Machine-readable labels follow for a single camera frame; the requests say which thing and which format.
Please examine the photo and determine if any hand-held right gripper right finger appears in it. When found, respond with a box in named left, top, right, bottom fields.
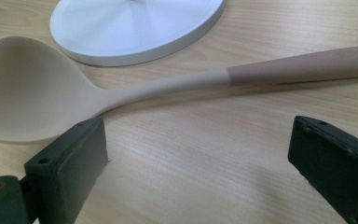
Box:
left=287, top=115, right=358, bottom=224

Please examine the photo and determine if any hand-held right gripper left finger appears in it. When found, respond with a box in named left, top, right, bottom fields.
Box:
left=23, top=116, right=110, bottom=224

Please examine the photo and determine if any beige silicone spoon wooden handle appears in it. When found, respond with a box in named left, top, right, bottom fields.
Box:
left=0, top=35, right=358, bottom=145

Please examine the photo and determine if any white round lid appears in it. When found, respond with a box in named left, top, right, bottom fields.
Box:
left=48, top=0, right=227, bottom=68

